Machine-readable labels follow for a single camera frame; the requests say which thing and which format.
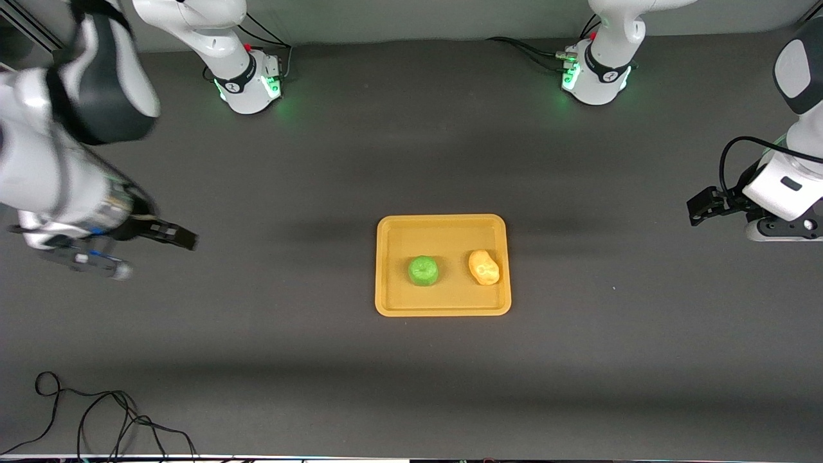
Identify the yellow plastic tray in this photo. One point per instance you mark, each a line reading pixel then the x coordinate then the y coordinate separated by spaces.
pixel 442 302

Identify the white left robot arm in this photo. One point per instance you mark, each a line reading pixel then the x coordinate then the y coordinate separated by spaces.
pixel 604 71

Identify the green apple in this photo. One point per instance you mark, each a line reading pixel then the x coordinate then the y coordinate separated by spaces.
pixel 424 271

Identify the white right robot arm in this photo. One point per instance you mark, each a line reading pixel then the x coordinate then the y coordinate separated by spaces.
pixel 239 76

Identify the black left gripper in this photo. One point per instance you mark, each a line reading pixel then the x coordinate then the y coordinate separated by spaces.
pixel 731 202

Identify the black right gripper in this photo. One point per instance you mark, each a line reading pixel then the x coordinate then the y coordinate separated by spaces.
pixel 143 227

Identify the yellow potato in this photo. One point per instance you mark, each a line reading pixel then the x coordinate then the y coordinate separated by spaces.
pixel 484 267

